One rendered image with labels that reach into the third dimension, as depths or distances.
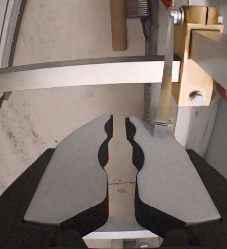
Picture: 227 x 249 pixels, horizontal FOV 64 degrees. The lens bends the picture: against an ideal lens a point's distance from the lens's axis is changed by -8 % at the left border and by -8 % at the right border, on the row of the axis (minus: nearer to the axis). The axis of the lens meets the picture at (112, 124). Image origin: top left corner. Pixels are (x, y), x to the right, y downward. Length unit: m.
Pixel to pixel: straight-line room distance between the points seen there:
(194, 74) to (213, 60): 0.08
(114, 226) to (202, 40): 0.31
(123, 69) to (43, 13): 0.94
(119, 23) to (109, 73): 0.78
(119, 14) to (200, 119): 0.65
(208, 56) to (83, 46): 0.98
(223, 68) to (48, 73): 0.21
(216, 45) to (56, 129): 1.33
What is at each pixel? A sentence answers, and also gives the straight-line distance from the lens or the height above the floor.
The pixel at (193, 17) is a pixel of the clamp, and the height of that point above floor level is 0.87.
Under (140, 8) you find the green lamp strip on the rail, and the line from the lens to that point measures 0.41.
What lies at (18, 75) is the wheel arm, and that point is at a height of 0.86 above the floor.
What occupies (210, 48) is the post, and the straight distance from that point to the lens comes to 0.21.
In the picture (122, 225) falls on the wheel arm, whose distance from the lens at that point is 0.37.
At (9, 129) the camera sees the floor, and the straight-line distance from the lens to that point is 1.59.
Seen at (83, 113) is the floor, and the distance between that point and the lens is 1.32.
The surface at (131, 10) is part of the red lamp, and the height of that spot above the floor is 0.70.
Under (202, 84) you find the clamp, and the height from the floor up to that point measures 0.87.
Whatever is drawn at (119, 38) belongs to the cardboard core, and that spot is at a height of 0.08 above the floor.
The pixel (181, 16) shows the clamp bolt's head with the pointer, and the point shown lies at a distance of 0.27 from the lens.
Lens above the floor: 1.11
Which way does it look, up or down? 55 degrees down
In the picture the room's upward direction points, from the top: 179 degrees counter-clockwise
